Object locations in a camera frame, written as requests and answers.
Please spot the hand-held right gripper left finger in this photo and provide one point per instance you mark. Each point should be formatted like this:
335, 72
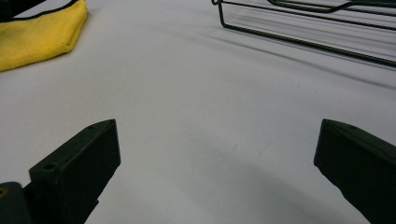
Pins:
81, 168

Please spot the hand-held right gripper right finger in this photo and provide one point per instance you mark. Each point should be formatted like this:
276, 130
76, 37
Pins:
361, 168

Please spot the yellow microfibre cloth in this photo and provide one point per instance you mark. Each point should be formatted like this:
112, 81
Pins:
37, 40

